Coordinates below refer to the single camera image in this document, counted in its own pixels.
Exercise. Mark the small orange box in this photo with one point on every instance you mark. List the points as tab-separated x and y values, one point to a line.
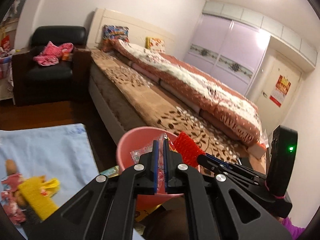
67	56

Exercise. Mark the upper walnut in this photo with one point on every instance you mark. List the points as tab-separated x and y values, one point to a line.
11	167

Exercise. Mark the black leather armchair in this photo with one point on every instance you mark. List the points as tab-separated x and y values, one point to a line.
64	81

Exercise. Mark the purple sleeve forearm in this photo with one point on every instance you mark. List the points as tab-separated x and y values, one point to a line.
295	231

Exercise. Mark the bed with brown blanket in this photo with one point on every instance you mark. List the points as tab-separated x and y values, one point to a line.
126	99

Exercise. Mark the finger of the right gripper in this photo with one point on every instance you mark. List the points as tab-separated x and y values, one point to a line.
213	164

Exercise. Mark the red wall calendar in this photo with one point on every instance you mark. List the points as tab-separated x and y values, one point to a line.
280	91

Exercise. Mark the light blue floral cloth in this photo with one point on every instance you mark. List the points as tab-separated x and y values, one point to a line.
61	152

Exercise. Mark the orange white polka quilt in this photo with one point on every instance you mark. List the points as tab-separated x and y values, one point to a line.
227	109

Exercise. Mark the lilac sliding wardrobe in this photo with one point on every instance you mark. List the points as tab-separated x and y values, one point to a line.
229	51

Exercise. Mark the yellow cardboard box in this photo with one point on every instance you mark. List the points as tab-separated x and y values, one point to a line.
140	214

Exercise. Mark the pink plastic trash bucket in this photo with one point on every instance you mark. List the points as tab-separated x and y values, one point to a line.
140	142

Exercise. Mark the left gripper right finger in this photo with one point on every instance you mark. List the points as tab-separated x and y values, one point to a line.
212	224

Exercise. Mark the white bed headboard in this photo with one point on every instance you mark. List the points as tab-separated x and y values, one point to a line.
138	29

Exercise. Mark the clear plastic snack wrapper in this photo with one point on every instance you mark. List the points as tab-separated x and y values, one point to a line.
135	154

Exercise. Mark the pink clothes on armchair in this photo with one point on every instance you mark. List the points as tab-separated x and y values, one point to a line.
51	54

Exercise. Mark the yellow red floral pillow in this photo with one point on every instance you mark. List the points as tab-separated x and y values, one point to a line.
155	44

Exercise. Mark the colourful cartoon pillow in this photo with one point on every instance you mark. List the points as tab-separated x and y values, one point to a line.
113	32

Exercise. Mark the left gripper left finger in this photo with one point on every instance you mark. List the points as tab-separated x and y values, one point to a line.
105	207

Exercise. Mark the yellow plastic wrapper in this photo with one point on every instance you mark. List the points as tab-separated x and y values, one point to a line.
50	187

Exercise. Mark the red patterned paper scraps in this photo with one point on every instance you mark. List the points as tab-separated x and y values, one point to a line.
8	199

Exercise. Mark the checkered cloth side table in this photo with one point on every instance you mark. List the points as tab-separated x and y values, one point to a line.
7	83

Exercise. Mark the white room door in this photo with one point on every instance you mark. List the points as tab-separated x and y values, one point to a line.
271	115

